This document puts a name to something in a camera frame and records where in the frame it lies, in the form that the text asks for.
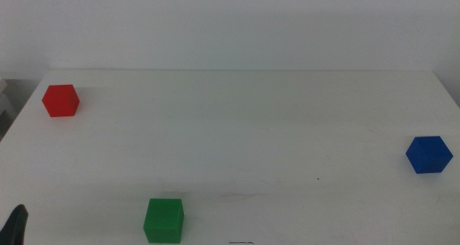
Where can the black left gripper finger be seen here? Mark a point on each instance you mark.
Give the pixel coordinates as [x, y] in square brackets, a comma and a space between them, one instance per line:
[14, 227]

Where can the green cube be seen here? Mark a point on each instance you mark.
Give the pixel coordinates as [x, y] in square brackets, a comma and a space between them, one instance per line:
[161, 221]

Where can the blue cube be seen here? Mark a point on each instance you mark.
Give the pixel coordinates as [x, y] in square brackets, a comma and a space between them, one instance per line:
[427, 157]

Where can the red cube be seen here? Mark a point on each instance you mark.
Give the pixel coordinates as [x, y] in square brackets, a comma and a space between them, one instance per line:
[59, 101]

